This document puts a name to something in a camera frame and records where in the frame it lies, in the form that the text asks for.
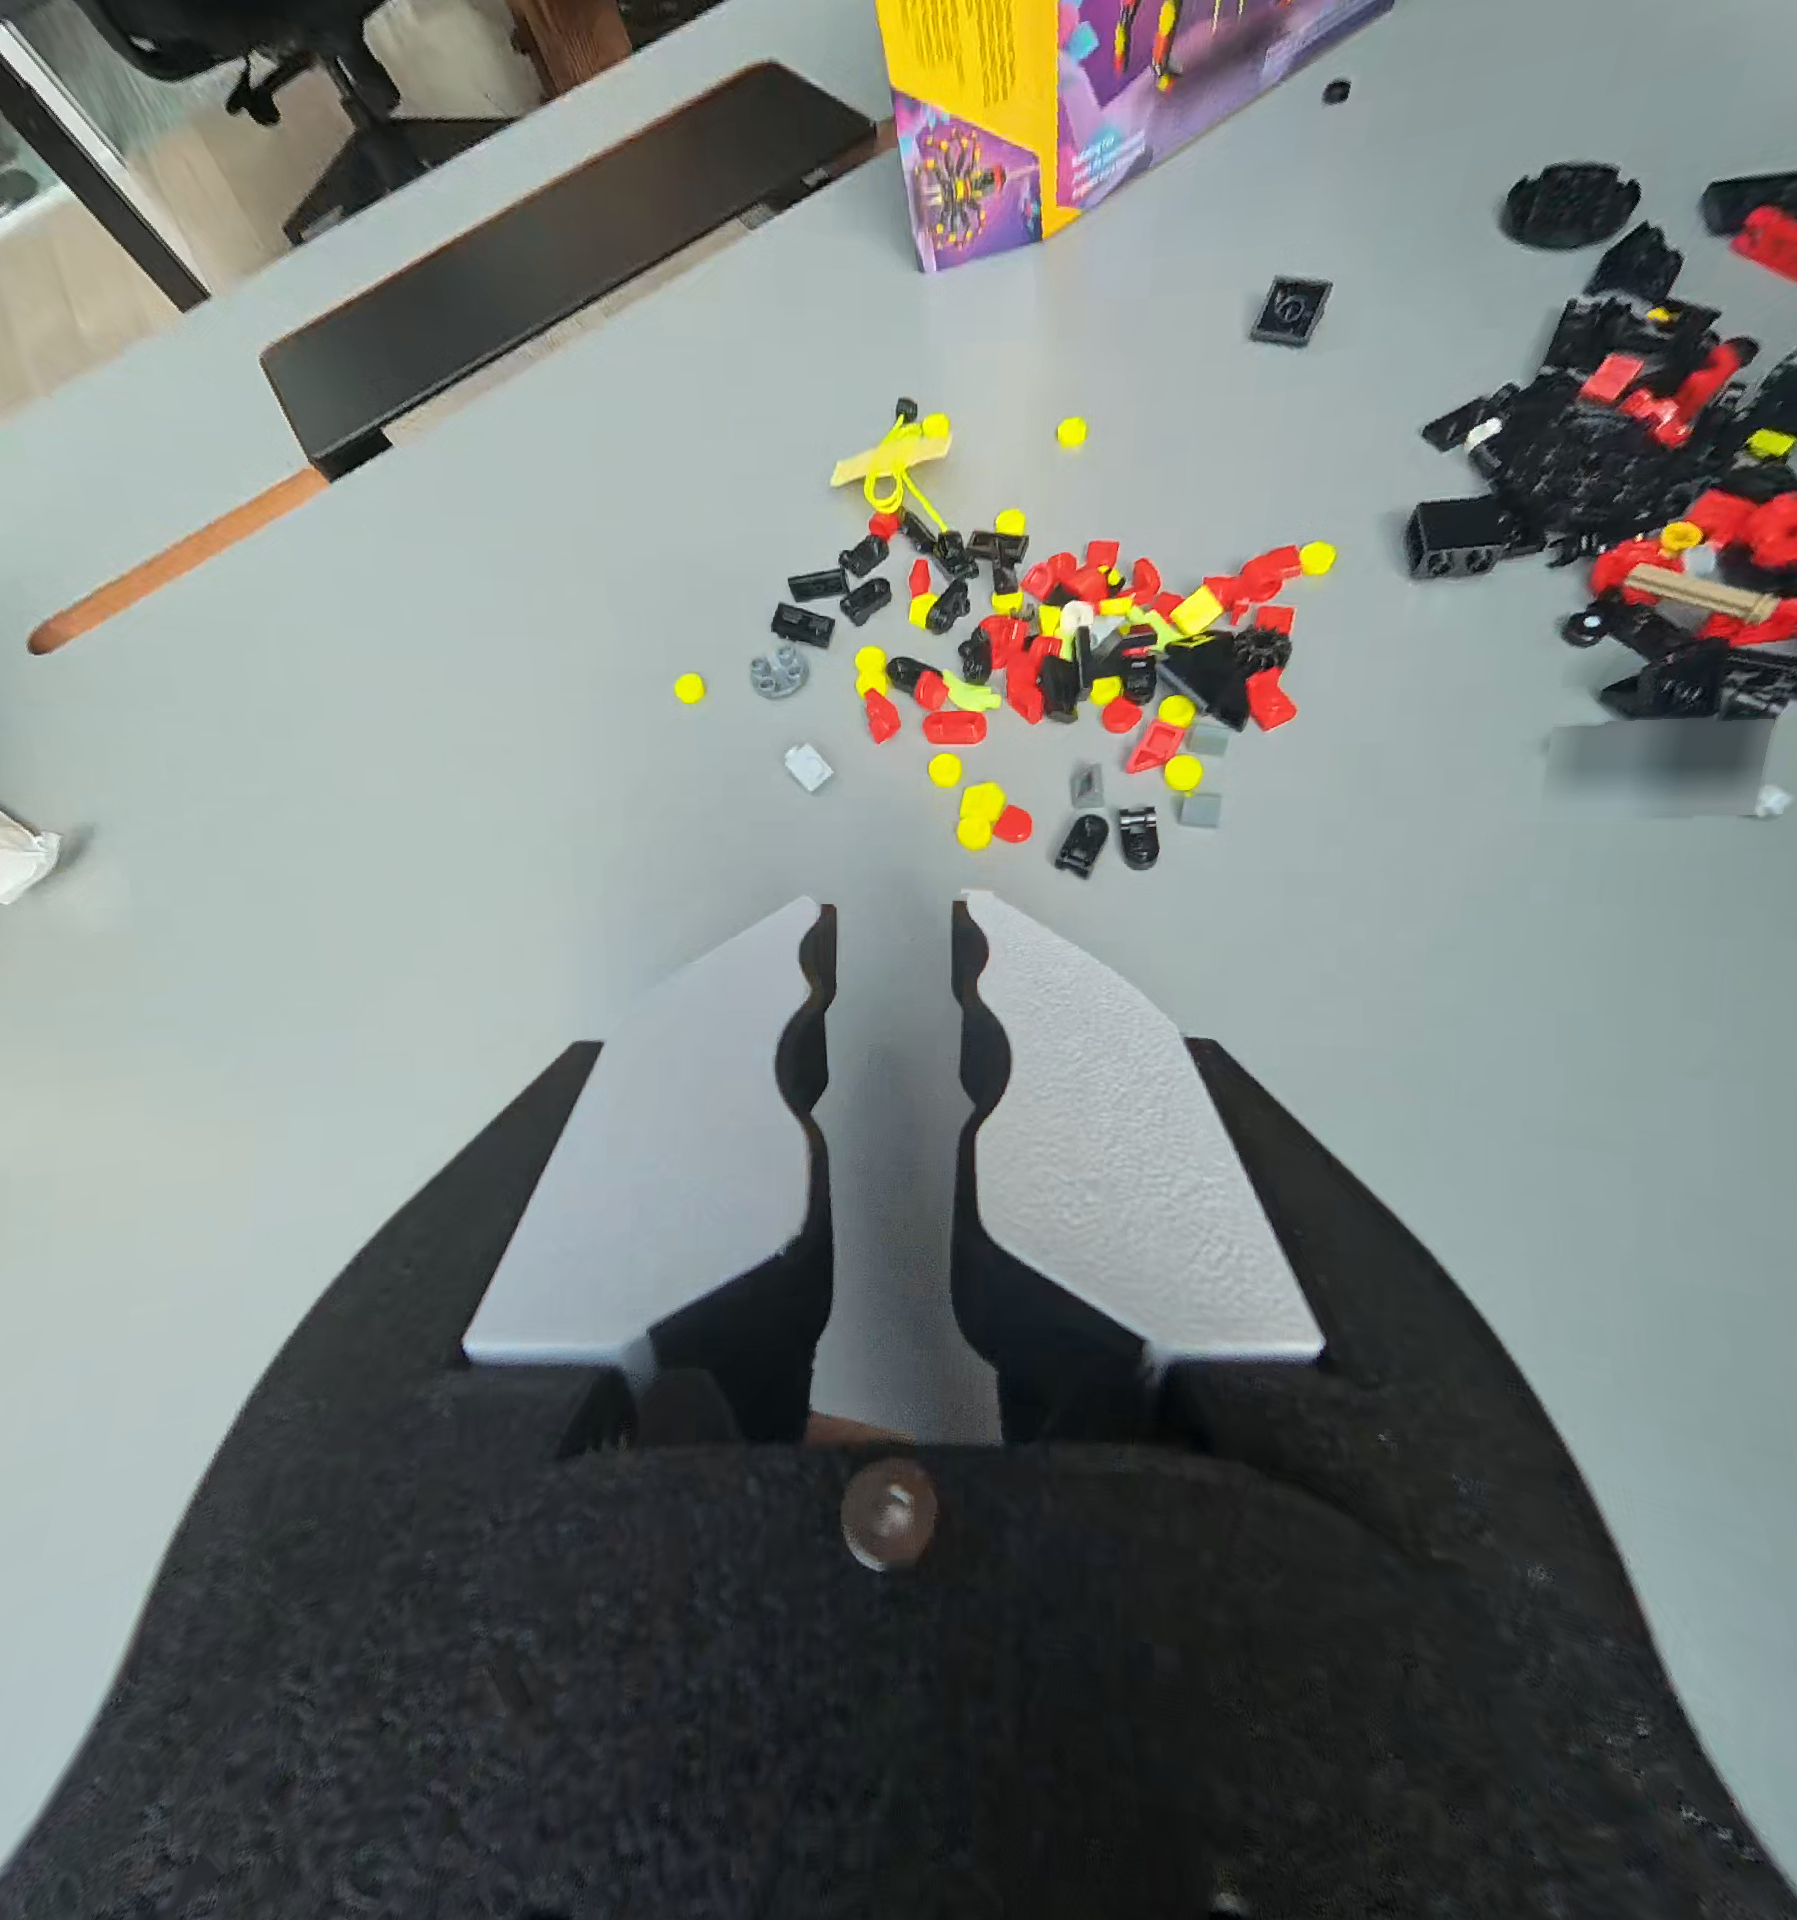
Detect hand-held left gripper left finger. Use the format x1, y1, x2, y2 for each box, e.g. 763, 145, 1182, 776
462, 895, 840, 1375

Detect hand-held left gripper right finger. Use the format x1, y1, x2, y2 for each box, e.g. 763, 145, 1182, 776
949, 886, 1330, 1369

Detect pile of small bricks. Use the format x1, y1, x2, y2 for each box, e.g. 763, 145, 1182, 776
671, 394, 1342, 881

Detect grey desk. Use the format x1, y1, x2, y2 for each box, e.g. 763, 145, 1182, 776
0, 0, 1797, 1920

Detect heap of black red bricks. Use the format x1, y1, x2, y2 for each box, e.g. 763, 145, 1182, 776
1399, 167, 1797, 724

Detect purple yellow toy box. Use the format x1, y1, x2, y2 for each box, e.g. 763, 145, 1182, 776
874, 0, 1397, 278

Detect black round brick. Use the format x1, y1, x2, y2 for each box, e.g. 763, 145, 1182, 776
1500, 159, 1643, 252

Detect wooden table leg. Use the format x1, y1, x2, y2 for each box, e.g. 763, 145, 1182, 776
513, 0, 639, 101

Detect black office chair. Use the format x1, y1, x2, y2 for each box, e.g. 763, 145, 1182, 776
87, 0, 406, 130

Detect black desk cable flap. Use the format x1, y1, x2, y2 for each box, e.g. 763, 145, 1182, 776
260, 59, 882, 482

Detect black partition frame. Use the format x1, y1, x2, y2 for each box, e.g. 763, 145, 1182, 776
0, 0, 214, 313

